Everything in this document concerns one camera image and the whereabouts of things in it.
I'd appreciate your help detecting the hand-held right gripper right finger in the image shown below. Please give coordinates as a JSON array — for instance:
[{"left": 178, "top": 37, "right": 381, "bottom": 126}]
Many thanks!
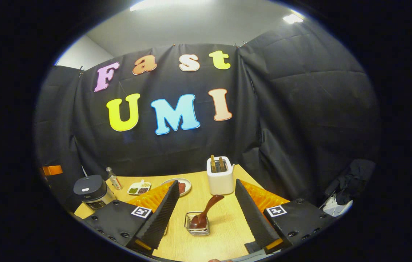
[{"left": 234, "top": 178, "right": 337, "bottom": 255}]

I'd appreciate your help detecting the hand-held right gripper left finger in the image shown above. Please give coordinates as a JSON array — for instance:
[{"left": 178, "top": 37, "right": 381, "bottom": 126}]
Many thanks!
[{"left": 82, "top": 179, "right": 180, "bottom": 255}]

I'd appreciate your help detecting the wire metal chopstick holder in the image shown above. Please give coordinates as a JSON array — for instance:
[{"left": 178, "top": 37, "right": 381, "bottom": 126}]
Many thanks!
[{"left": 185, "top": 211, "right": 211, "bottom": 236}]

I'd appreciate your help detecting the brown wooden spoon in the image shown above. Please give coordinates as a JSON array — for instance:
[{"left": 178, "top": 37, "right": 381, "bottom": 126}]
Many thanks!
[{"left": 190, "top": 194, "right": 225, "bottom": 230}]

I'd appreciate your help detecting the dark grey rice cooker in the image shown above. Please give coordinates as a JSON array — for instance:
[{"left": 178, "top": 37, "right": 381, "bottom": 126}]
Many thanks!
[{"left": 73, "top": 175, "right": 116, "bottom": 212}]

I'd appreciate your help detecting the white divided bean dish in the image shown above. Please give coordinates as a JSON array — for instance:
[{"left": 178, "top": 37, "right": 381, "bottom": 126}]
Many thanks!
[{"left": 127, "top": 179, "right": 152, "bottom": 195}]

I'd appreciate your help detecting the white round plate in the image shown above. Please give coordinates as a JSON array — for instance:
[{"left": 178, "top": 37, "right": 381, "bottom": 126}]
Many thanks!
[{"left": 161, "top": 178, "right": 192, "bottom": 197}]

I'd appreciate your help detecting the white toaster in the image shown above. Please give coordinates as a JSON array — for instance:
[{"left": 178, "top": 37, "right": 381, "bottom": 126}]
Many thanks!
[{"left": 206, "top": 156, "right": 235, "bottom": 195}]

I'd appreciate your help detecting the small clear glass bottle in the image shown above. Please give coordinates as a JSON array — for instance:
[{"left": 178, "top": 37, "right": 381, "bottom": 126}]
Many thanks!
[{"left": 106, "top": 167, "right": 123, "bottom": 191}]

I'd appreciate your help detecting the crumpled white cloth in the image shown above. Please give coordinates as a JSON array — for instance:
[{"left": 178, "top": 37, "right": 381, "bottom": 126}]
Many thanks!
[{"left": 322, "top": 195, "right": 354, "bottom": 218}]

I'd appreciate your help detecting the dark cloth pile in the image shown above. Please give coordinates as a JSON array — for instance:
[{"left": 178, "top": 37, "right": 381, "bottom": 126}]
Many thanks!
[{"left": 324, "top": 159, "right": 377, "bottom": 206}]

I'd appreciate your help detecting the small ceiling light panel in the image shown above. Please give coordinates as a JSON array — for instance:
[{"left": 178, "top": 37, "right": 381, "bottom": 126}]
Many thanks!
[{"left": 282, "top": 14, "right": 305, "bottom": 24}]

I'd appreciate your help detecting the long ceiling light panel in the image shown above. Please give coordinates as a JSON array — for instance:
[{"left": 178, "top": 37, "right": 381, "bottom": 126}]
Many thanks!
[{"left": 130, "top": 0, "right": 214, "bottom": 12}]

